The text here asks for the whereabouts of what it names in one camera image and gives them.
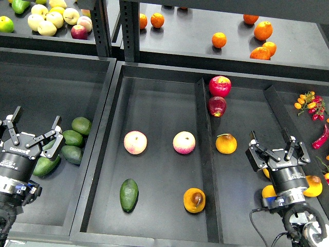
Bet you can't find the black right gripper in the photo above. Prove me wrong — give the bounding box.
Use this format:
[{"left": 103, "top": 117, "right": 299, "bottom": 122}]
[{"left": 245, "top": 128, "right": 310, "bottom": 196}]

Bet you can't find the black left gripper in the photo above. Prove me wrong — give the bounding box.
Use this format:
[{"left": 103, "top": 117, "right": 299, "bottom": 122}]
[{"left": 1, "top": 106, "right": 65, "bottom": 183}]

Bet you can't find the dark green avocado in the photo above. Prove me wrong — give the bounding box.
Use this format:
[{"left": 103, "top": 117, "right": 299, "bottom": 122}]
[{"left": 119, "top": 179, "right": 139, "bottom": 213}]

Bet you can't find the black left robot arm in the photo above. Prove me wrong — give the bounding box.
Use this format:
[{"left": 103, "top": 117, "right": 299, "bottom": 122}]
[{"left": 1, "top": 107, "right": 65, "bottom": 246}]

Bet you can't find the yellow pear upper right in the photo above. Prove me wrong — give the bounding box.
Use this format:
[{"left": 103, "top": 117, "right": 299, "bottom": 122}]
[{"left": 263, "top": 168, "right": 270, "bottom": 179}]

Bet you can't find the green avocado hidden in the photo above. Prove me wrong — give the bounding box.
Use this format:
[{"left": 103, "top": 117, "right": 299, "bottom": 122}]
[{"left": 42, "top": 139, "right": 56, "bottom": 151}]

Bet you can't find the light green avocado front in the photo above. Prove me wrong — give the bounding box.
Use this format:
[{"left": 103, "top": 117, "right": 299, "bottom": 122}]
[{"left": 32, "top": 155, "right": 61, "bottom": 177}]

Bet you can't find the yellow pear lower right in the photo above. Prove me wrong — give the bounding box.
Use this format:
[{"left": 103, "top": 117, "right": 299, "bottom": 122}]
[{"left": 262, "top": 185, "right": 277, "bottom": 198}]

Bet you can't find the green avocado middle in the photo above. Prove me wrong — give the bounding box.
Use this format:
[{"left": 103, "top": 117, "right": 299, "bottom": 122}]
[{"left": 62, "top": 130, "right": 84, "bottom": 148}]

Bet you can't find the green avocado lower right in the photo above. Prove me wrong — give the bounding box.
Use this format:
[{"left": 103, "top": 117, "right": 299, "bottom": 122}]
[{"left": 61, "top": 145, "right": 83, "bottom": 165}]

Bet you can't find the yellow pear far right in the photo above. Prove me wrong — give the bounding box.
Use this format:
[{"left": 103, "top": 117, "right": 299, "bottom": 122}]
[{"left": 303, "top": 175, "right": 323, "bottom": 197}]

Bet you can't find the green avocado top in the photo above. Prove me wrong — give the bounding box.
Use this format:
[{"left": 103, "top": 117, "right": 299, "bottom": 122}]
[{"left": 71, "top": 116, "right": 92, "bottom": 136}]

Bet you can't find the pale yellow pear front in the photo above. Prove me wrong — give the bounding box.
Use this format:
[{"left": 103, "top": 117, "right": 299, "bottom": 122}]
[{"left": 37, "top": 21, "right": 57, "bottom": 37}]

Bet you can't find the pale yellow pear left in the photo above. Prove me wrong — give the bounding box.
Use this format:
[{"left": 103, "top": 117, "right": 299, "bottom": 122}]
[{"left": 27, "top": 14, "right": 44, "bottom": 31}]

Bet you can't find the pale yellow pear centre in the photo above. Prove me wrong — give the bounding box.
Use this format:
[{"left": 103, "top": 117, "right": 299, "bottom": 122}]
[{"left": 46, "top": 11, "right": 64, "bottom": 29}]

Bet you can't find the black divider right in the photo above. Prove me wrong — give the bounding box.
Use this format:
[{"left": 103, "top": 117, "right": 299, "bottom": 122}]
[{"left": 263, "top": 86, "right": 328, "bottom": 210}]

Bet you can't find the red chili pepper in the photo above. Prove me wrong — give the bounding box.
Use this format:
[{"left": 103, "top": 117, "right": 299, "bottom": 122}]
[{"left": 312, "top": 124, "right": 328, "bottom": 149}]

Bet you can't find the black left tray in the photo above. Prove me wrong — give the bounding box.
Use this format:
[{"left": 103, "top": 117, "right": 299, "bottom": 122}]
[{"left": 1, "top": 48, "right": 116, "bottom": 240}]

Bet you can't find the black tray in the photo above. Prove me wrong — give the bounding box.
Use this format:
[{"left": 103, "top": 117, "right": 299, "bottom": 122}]
[
  {"left": 70, "top": 62, "right": 328, "bottom": 246},
  {"left": 1, "top": 48, "right": 116, "bottom": 240}
]

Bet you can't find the cherry tomato bunch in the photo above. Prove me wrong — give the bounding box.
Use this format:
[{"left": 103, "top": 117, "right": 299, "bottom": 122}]
[{"left": 294, "top": 91, "right": 328, "bottom": 121}]

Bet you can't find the dark red apple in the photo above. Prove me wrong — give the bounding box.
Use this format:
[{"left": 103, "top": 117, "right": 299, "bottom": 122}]
[{"left": 208, "top": 96, "right": 227, "bottom": 117}]

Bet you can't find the bright red apple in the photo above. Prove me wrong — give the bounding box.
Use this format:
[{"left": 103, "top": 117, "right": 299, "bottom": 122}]
[{"left": 209, "top": 76, "right": 231, "bottom": 98}]

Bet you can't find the pink peach right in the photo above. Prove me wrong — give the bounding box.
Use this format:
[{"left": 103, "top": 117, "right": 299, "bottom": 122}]
[{"left": 173, "top": 131, "right": 196, "bottom": 154}]

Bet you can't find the pink peach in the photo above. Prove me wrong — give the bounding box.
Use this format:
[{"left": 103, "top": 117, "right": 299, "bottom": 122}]
[
  {"left": 123, "top": 131, "right": 147, "bottom": 155},
  {"left": 173, "top": 131, "right": 196, "bottom": 154}
]

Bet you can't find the orange front right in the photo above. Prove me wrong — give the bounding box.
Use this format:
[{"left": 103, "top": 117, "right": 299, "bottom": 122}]
[{"left": 250, "top": 46, "right": 271, "bottom": 60}]

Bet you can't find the orange right small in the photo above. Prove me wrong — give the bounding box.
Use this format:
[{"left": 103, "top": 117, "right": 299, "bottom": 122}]
[{"left": 262, "top": 41, "right": 277, "bottom": 57}]

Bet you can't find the pink peach left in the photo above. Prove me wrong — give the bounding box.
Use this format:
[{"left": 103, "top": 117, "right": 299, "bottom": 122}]
[{"left": 123, "top": 131, "right": 147, "bottom": 155}]

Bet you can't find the green apple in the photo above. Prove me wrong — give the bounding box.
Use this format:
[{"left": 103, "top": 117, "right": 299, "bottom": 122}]
[{"left": 0, "top": 15, "right": 14, "bottom": 33}]

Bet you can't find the black centre tray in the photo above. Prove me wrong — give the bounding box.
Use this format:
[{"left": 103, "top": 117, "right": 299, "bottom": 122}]
[{"left": 70, "top": 62, "right": 328, "bottom": 246}]

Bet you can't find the red apple on shelf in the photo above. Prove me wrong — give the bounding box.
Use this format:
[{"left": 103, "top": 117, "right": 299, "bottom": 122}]
[{"left": 70, "top": 24, "right": 88, "bottom": 40}]

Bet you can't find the large orange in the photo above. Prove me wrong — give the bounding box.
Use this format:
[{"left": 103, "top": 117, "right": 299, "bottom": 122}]
[{"left": 254, "top": 21, "right": 273, "bottom": 41}]

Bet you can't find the pale peach on shelf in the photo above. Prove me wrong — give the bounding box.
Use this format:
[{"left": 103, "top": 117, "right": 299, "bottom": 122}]
[{"left": 77, "top": 16, "right": 93, "bottom": 33}]

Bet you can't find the green pepper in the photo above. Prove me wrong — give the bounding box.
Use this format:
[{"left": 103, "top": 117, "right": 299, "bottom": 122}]
[{"left": 11, "top": 0, "right": 30, "bottom": 14}]

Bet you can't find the orange shelf centre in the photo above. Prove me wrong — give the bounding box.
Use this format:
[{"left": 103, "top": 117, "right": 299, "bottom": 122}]
[{"left": 211, "top": 32, "right": 227, "bottom": 48}]

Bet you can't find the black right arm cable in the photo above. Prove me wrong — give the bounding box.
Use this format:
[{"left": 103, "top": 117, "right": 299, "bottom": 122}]
[{"left": 249, "top": 207, "right": 288, "bottom": 247}]

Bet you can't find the black shelf post left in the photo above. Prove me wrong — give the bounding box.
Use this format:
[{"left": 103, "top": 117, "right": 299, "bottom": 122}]
[{"left": 78, "top": 0, "right": 112, "bottom": 58}]

